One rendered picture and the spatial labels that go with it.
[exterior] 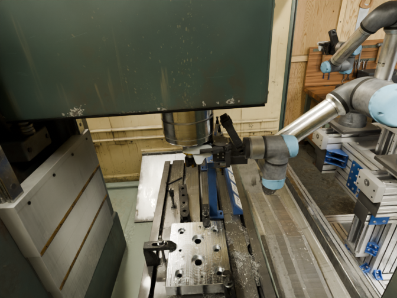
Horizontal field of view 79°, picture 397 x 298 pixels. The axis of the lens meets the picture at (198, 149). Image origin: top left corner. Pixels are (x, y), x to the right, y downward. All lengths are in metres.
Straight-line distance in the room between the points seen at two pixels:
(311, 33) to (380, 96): 2.86
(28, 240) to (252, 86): 0.69
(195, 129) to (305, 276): 0.92
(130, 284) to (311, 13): 3.40
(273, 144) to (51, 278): 0.78
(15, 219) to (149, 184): 1.18
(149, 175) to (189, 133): 1.23
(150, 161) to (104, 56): 1.41
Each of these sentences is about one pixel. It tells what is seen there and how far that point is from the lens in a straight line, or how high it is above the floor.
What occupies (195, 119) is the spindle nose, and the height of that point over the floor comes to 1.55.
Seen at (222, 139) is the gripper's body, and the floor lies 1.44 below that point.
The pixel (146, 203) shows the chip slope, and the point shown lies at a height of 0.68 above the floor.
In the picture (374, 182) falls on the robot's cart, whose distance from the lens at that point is 1.30.
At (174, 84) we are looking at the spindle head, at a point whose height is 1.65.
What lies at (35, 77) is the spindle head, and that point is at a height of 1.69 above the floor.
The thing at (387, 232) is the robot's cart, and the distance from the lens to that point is 1.87.
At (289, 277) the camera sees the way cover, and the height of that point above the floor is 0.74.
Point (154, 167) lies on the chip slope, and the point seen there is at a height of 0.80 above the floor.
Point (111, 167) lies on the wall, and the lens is 2.12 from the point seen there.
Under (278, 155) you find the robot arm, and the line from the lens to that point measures 0.80.
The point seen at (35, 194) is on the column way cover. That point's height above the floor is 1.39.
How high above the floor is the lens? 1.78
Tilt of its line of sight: 28 degrees down
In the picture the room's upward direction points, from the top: 4 degrees counter-clockwise
